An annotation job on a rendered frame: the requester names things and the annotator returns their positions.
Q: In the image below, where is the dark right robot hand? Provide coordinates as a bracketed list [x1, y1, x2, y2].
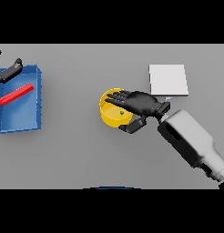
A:
[105, 89, 171, 135]

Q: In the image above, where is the pale square measuring scale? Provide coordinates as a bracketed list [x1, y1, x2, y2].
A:
[148, 64, 189, 96]

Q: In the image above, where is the dark left robot hand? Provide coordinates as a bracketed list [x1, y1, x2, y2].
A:
[0, 49, 24, 85]

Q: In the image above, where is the red beaker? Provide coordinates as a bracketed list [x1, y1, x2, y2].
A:
[0, 82, 35, 106]

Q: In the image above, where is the blue tray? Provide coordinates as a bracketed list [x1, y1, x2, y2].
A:
[0, 64, 43, 135]

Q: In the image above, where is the yellow bowl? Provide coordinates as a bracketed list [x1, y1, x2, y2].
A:
[98, 87, 135, 128]

